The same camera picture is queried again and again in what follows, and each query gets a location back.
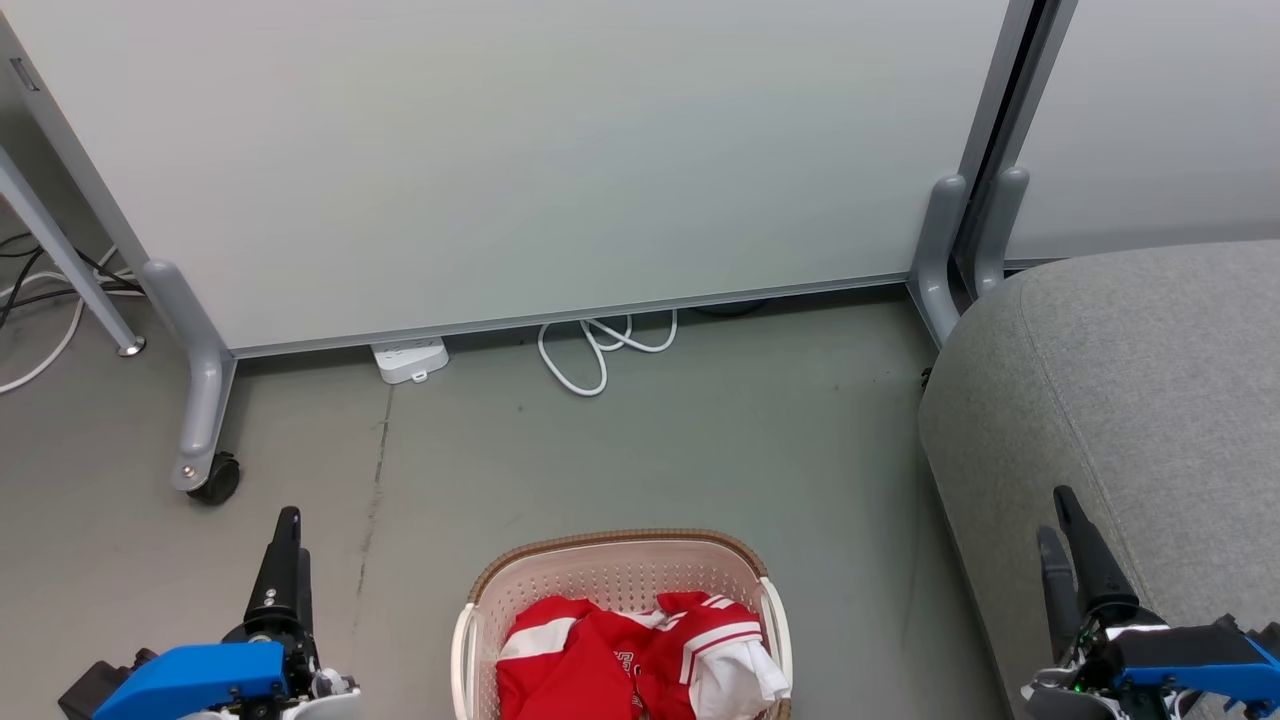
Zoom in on plain red garment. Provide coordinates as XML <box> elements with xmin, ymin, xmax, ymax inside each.
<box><xmin>496</xmin><ymin>596</ymin><xmax>669</xmax><ymax>720</ymax></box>

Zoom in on black caster wheel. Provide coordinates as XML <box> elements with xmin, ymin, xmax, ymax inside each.
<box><xmin>186</xmin><ymin>452</ymin><xmax>242</xmax><ymax>505</ymax></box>

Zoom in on looped white power cable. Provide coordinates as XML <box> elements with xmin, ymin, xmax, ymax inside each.
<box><xmin>537</xmin><ymin>309</ymin><xmax>679</xmax><ymax>398</ymax></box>

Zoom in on beige plastic laundry basket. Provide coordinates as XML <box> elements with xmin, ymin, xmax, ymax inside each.
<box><xmin>450</xmin><ymin>529</ymin><xmax>795</xmax><ymax>720</ymax></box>

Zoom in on white power strip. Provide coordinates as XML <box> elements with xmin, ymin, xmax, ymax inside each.
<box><xmin>370</xmin><ymin>337</ymin><xmax>451</xmax><ymax>385</ymax></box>

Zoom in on wide white partition panel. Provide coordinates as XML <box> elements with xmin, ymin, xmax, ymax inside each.
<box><xmin>0</xmin><ymin>0</ymin><xmax>1039</xmax><ymax>358</ymax></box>

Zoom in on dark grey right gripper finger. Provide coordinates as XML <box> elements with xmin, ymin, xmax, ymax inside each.
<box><xmin>1036</xmin><ymin>526</ymin><xmax>1085</xmax><ymax>669</ymax></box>
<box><xmin>1052</xmin><ymin>485</ymin><xmax>1141</xmax><ymax>619</ymax></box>

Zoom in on grey fabric sofa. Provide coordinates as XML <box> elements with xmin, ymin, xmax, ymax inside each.
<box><xmin>918</xmin><ymin>240</ymin><xmax>1280</xmax><ymax>720</ymax></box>

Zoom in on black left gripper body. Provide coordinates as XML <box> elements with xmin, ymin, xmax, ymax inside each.
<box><xmin>222</xmin><ymin>618</ymin><xmax>323</xmax><ymax>709</ymax></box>

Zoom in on narrow white partition panel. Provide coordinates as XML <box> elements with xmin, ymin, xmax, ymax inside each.
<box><xmin>1003</xmin><ymin>0</ymin><xmax>1280</xmax><ymax>269</ymax></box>

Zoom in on black floor cables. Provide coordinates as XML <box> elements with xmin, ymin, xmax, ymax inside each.
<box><xmin>0</xmin><ymin>232</ymin><xmax>143</xmax><ymax>328</ymax></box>

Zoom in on grey partition foot with caster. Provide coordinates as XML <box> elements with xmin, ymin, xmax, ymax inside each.
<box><xmin>140</xmin><ymin>259</ymin><xmax>237</xmax><ymax>493</ymax></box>

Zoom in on grey metal table leg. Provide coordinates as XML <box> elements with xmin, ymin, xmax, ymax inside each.
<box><xmin>0</xmin><ymin>145</ymin><xmax>147</xmax><ymax>358</ymax></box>

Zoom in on long white floor cable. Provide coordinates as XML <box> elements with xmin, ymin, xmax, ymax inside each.
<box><xmin>0</xmin><ymin>245</ymin><xmax>139</xmax><ymax>395</ymax></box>

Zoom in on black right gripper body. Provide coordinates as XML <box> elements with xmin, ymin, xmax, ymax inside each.
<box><xmin>1072</xmin><ymin>596</ymin><xmax>1169</xmax><ymax>693</ymax></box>

